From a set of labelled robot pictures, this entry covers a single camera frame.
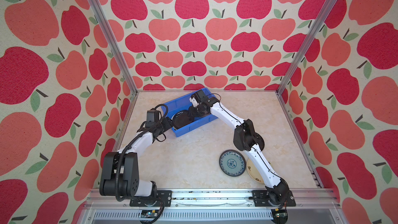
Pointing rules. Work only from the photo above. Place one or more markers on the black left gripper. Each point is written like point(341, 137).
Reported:
point(167, 123)

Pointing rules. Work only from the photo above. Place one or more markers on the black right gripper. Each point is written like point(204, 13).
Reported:
point(194, 114)

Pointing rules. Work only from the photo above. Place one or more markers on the black plate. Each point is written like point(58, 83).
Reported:
point(260, 141)
point(182, 119)

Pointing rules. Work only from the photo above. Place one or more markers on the blue patterned plate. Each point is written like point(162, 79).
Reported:
point(232, 163)

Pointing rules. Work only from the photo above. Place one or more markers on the cream yellow plate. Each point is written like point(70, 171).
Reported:
point(253, 172)

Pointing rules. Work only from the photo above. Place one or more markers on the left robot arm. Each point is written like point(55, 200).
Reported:
point(120, 175)

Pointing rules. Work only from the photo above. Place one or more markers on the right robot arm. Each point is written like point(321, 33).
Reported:
point(245, 139)

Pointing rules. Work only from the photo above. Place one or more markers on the blue plastic bin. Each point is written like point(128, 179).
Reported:
point(182, 103)

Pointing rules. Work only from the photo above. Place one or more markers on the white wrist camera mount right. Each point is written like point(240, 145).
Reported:
point(195, 100)

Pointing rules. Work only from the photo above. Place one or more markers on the aluminium frame post left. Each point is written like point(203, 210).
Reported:
point(113, 44)

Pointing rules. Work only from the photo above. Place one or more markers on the aluminium frame post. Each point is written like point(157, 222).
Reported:
point(313, 30)
point(113, 44)

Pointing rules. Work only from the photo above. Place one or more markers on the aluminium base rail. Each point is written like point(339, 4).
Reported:
point(215, 206)

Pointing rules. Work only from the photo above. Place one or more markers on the aluminium frame post right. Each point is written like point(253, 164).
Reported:
point(313, 30)

